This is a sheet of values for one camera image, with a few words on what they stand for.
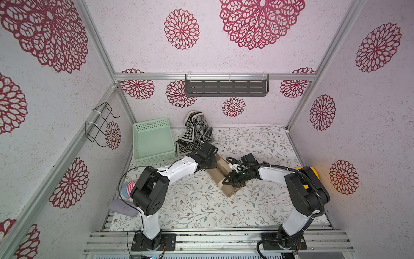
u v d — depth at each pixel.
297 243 0.73
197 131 1.07
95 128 0.75
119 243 0.75
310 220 0.54
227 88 0.93
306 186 0.49
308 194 0.48
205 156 0.71
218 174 0.90
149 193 0.48
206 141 0.73
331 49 0.81
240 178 0.82
